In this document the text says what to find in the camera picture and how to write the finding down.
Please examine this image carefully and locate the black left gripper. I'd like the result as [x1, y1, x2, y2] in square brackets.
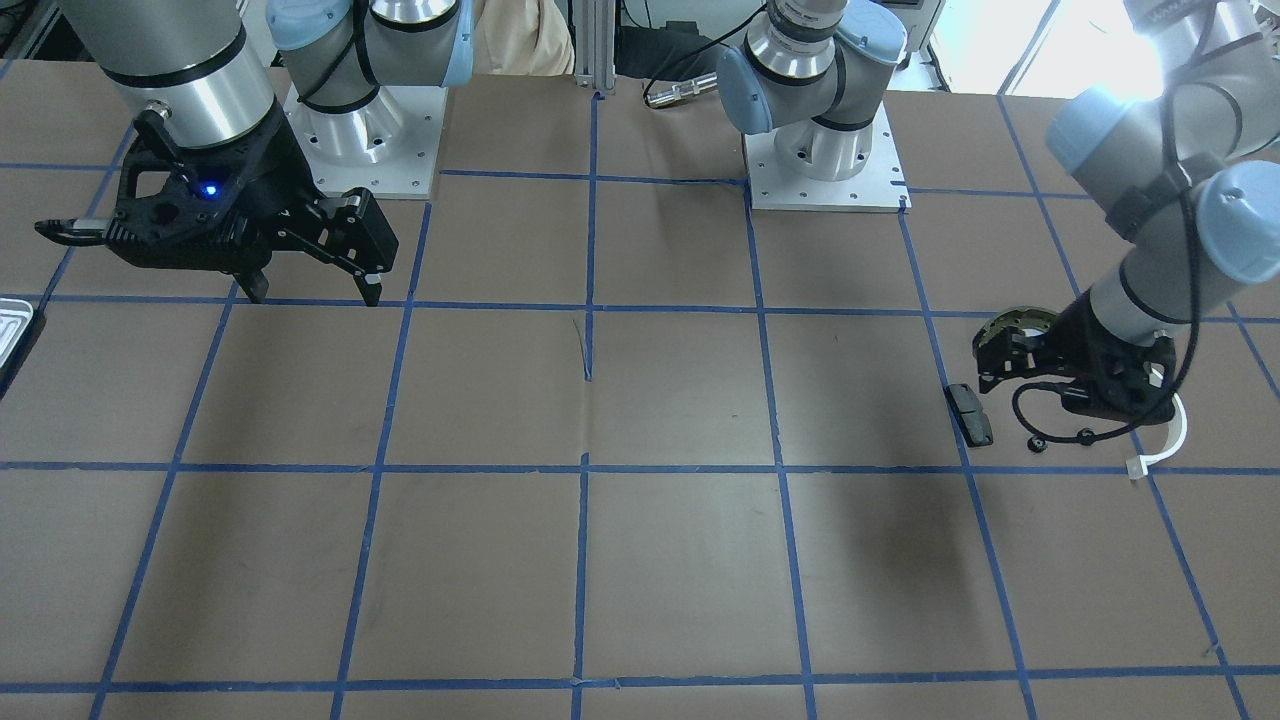
[974, 296, 1176, 425]

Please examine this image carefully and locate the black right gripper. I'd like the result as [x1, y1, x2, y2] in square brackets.
[35, 101, 399, 307]

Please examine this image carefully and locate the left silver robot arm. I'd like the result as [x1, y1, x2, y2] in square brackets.
[716, 1, 1277, 427]

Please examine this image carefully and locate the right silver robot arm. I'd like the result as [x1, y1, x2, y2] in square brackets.
[35, 1, 474, 307]

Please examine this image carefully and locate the olive metal brake shoe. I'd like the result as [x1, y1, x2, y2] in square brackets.
[972, 305, 1059, 354]

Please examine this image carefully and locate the dark grey brake pad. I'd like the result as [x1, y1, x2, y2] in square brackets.
[943, 383, 995, 448]

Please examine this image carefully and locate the seated person beige shirt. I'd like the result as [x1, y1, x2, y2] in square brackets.
[474, 1, 575, 77]

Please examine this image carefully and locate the silver cylindrical connector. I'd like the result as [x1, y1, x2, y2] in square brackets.
[643, 72, 718, 110]

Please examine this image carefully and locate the white curved plastic bracket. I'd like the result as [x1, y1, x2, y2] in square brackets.
[1126, 393, 1188, 484]

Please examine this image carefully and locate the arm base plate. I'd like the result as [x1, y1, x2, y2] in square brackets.
[744, 105, 913, 213]
[284, 86, 451, 200]

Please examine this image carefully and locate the aluminium frame post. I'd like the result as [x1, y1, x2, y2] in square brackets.
[570, 0, 617, 96]

